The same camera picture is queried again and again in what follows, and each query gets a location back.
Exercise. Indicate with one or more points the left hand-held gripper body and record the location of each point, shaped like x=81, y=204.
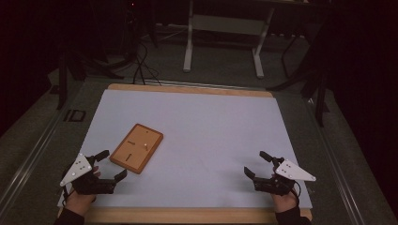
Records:
x=89, y=185

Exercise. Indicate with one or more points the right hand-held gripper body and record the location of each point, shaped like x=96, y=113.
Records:
x=275, y=184

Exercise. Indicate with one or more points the wooden tray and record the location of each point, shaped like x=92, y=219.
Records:
x=136, y=148

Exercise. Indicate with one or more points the person's left hand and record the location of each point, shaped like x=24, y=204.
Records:
x=79, y=203

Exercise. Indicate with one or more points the person's right hand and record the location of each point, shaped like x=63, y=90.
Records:
x=284, y=203

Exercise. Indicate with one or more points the black screw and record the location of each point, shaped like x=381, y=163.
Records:
x=128, y=157
x=131, y=143

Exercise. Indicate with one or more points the small white peg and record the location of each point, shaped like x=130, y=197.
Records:
x=145, y=145

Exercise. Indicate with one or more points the black floor socket box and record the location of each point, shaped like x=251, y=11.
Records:
x=75, y=115

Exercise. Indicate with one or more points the white table mat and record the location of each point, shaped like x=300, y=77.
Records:
x=200, y=131

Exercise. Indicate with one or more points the wooden table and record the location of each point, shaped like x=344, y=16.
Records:
x=187, y=215

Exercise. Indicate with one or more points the black metal stand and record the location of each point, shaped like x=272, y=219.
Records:
x=319, y=93
x=62, y=78

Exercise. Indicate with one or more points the metal floor rail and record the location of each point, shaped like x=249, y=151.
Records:
x=28, y=162
x=200, y=84
x=336, y=162

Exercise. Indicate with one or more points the white desk frame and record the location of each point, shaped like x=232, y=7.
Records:
x=225, y=25

